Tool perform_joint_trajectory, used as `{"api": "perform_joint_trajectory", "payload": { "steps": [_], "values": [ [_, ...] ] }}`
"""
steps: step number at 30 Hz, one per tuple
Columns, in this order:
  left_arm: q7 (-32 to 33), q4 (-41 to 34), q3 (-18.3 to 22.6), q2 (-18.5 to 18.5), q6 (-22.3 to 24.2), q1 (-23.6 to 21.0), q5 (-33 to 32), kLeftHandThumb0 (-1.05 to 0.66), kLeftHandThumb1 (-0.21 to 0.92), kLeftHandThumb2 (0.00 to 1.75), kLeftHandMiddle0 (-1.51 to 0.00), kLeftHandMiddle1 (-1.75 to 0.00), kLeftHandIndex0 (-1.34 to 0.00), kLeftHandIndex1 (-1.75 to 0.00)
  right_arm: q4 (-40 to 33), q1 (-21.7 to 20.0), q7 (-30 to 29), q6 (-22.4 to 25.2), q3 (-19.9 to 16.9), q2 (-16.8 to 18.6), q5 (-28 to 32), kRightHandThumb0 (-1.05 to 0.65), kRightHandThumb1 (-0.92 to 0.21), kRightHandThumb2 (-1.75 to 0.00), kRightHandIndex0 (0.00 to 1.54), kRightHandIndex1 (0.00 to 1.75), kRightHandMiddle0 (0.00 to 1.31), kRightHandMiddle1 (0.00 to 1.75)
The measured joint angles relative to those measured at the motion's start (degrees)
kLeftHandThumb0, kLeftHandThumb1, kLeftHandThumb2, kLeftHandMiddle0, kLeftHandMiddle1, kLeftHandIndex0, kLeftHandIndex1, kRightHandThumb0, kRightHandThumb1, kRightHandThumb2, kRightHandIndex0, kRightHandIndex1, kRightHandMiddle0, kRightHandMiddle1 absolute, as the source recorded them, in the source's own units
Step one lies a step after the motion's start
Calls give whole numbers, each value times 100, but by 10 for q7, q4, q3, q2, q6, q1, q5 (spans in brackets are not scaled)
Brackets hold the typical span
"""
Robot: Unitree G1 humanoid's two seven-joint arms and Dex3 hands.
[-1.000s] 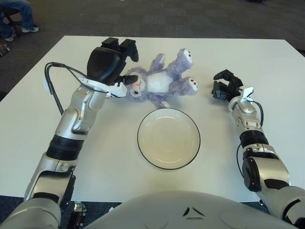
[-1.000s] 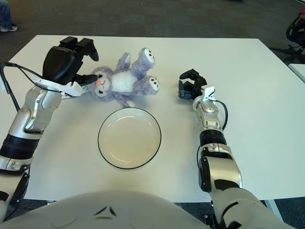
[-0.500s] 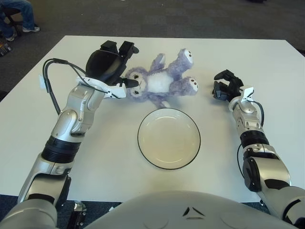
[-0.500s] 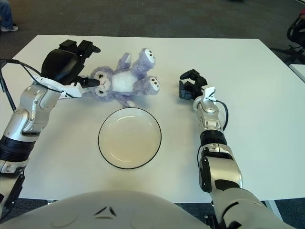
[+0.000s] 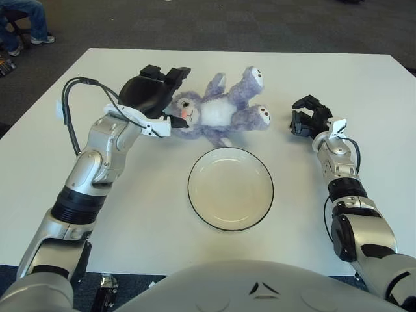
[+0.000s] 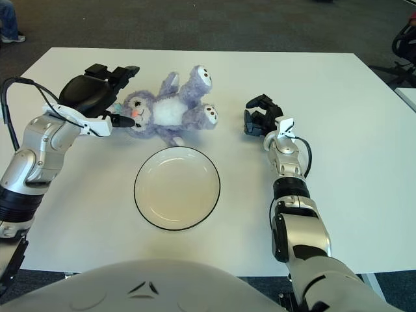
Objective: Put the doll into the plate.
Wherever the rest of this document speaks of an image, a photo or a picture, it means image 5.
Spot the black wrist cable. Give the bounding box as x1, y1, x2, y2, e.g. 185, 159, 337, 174
344, 138, 362, 175
60, 76, 153, 157

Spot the seated person in jeans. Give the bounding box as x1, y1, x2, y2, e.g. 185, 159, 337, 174
0, 0, 56, 57

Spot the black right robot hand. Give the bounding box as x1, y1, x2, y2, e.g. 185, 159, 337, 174
290, 94, 333, 137

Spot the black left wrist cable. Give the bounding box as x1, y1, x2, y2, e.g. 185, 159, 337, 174
60, 76, 153, 157

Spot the purple plush bunny doll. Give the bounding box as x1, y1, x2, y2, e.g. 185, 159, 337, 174
162, 66, 272, 148

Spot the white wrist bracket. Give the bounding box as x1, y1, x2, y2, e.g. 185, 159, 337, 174
326, 118, 348, 141
103, 103, 172, 138

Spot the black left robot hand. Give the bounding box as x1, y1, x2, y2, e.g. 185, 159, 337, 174
117, 64, 192, 131

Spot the dark chair under person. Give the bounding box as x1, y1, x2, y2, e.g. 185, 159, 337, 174
3, 9, 32, 49

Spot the box on floor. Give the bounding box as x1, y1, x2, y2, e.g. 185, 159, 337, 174
0, 57, 17, 77

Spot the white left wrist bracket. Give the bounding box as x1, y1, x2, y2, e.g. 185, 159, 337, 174
103, 103, 172, 138

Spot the metal robot stand part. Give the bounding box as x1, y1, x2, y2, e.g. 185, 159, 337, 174
96, 274, 120, 312

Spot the white plate black rim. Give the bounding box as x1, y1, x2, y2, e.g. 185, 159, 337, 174
187, 147, 275, 233

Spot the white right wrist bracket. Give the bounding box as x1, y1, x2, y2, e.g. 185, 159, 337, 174
326, 118, 348, 141

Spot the grey robot torso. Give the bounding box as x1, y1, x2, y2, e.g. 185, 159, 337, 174
113, 258, 404, 312

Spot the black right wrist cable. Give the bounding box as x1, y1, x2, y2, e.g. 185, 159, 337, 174
344, 138, 362, 175

